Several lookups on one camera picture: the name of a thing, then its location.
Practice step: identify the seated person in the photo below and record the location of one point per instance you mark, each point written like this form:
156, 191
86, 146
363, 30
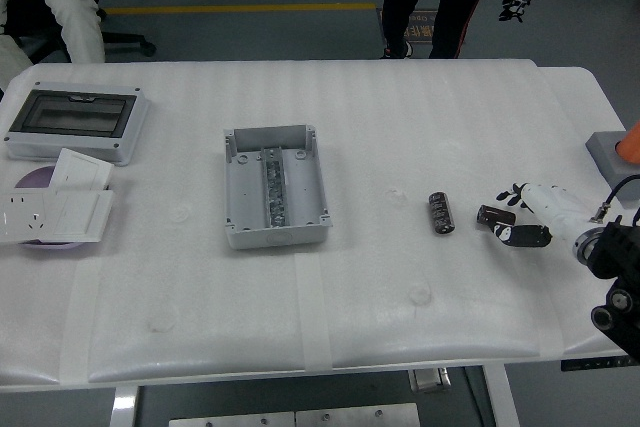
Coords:
70, 7

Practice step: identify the grey metal plate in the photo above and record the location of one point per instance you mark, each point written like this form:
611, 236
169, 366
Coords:
230, 420
357, 416

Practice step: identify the black table control panel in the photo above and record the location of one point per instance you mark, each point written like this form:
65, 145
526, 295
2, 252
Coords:
595, 363

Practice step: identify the grey open plastic box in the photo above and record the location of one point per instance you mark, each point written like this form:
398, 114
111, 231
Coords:
300, 182

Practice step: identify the grey enclosure with dark window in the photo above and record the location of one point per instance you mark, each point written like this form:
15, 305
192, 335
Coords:
75, 117

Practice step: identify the white socket panel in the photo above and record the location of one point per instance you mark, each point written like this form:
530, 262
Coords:
20, 214

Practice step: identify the robot right hand white shell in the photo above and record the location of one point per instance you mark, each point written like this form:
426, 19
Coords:
550, 207

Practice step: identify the metal table bracket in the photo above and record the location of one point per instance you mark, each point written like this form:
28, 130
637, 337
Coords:
430, 380

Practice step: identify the metal mounting rail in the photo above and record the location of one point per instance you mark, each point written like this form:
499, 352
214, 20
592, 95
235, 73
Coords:
274, 187

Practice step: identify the orange cone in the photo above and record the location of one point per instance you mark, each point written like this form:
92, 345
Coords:
631, 144

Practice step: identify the purple round plate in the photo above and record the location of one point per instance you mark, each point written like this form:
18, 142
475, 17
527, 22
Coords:
35, 178

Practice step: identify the white switch panel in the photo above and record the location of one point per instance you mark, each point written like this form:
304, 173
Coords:
75, 214
80, 172

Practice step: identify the white foam mat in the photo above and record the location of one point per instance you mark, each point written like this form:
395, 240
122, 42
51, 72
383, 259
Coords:
400, 147

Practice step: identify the black office chair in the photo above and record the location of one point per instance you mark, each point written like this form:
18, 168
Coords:
125, 42

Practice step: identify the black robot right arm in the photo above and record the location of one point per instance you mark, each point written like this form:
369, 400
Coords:
617, 252

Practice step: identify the white table leg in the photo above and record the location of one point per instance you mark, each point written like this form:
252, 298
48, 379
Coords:
124, 409
502, 397

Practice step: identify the grey square block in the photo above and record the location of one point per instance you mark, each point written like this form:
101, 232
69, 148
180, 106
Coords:
610, 157

